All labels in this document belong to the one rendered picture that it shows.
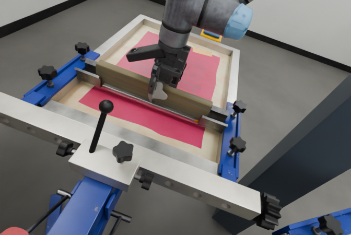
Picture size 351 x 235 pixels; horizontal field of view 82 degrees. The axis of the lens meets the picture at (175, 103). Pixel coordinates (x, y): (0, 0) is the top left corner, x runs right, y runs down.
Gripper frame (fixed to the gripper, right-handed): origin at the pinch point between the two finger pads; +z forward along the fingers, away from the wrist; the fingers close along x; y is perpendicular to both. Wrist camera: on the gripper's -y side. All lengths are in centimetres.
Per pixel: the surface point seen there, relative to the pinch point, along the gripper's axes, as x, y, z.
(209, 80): 27.4, 17.9, 5.2
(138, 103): -1.1, -3.7, 5.3
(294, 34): 367, 162, 68
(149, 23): 56, -22, 4
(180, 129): -5.3, 13.0, 5.1
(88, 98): -7.1, -18.5, 5.4
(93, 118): -15.9, -11.3, 1.8
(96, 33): 183, -129, 102
